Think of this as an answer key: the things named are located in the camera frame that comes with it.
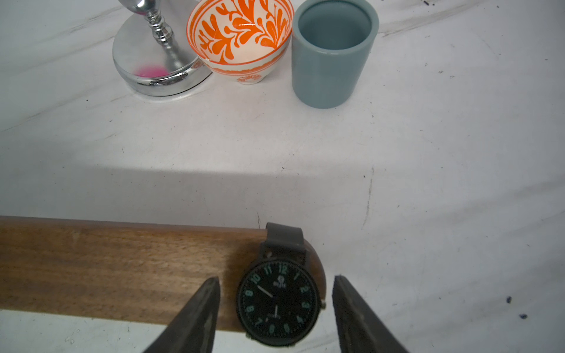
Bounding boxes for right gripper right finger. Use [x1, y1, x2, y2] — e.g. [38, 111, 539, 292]
[332, 275, 408, 353]

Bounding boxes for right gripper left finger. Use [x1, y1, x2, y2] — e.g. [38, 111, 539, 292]
[144, 277, 221, 353]

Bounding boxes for black watch green numerals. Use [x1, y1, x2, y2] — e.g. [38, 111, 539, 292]
[235, 222, 325, 348]

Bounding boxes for brown wooden watch stand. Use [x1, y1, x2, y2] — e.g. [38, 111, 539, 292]
[0, 215, 328, 332]

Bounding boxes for silver metal glass rack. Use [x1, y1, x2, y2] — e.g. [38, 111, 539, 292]
[112, 0, 211, 97]

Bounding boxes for grey-green ceramic cup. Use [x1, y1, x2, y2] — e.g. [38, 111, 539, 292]
[291, 1, 380, 109]

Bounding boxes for orange patterned small bowl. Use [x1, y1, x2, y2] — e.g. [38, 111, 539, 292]
[186, 0, 294, 85]

